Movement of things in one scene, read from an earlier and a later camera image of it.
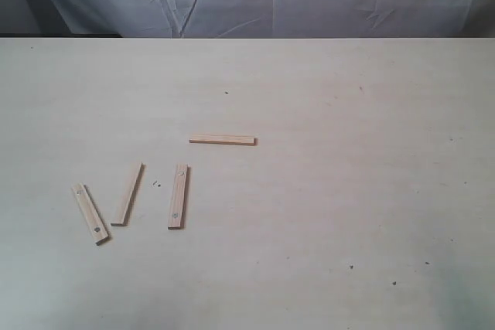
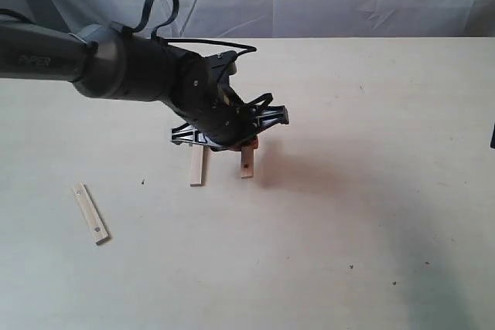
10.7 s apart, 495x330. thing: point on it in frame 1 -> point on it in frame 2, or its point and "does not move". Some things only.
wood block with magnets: [90, 213] does not move
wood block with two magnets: [178, 197] -> [247, 162]
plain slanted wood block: [123, 216] -> [197, 165]
